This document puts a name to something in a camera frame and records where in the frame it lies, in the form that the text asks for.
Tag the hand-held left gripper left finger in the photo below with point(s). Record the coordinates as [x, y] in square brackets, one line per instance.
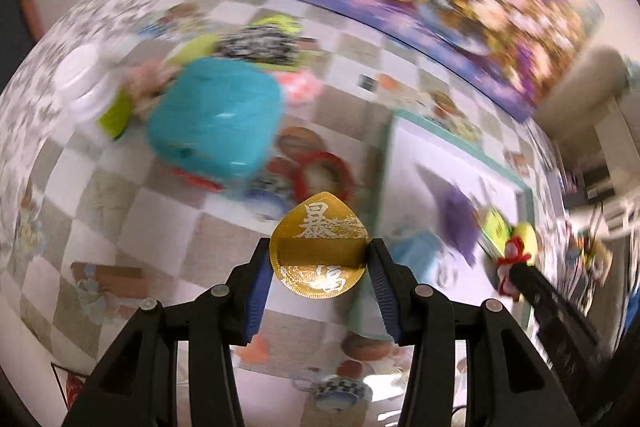
[255, 302]

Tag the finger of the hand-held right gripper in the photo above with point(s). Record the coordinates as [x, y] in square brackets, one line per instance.
[527, 282]

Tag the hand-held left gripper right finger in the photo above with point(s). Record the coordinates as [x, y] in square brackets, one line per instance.
[385, 297]

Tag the red and yellow toy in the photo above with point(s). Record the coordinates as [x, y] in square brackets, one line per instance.
[512, 257]

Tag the light blue cloth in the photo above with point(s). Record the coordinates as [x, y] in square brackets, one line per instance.
[417, 252]

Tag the green tissue pack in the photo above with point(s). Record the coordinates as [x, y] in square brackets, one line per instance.
[495, 227]

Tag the gold foil packet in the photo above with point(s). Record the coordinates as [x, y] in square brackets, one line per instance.
[320, 247]

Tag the purple snack packet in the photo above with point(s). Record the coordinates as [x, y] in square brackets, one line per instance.
[457, 219]

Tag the teal rimmed white tray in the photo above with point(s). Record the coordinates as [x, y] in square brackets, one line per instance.
[425, 157]

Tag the pink white chevron cloth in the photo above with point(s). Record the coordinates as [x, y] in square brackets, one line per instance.
[300, 87]

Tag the pink floral scrunchie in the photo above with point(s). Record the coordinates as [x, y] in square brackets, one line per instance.
[147, 79]

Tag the lime green toy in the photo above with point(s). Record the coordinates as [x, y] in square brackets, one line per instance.
[275, 24]

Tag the checkered printed tablecloth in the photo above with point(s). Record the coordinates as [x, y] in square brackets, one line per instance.
[150, 217]

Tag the white wooden furniture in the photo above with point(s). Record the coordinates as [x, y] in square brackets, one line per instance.
[600, 117]

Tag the teal plastic box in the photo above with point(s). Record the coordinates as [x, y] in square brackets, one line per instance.
[215, 117]

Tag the red white paper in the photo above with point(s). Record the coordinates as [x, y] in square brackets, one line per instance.
[70, 387]

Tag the leopard print scrunchie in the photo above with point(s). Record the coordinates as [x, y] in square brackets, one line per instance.
[257, 47]

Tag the white plastic bottle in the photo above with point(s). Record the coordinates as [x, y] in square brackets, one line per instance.
[82, 82]

